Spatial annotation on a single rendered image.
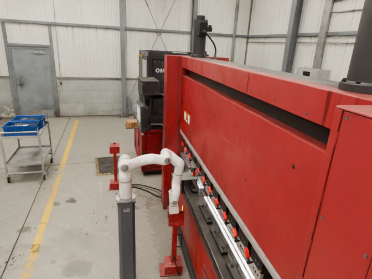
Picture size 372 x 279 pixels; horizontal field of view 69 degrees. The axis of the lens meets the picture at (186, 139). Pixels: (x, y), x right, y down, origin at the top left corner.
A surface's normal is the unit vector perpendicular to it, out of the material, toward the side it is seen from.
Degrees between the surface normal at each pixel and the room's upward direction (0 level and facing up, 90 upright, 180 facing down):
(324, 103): 90
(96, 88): 90
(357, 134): 90
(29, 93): 90
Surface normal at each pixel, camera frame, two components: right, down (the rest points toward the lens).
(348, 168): -0.97, 0.03
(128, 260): 0.28, 0.32
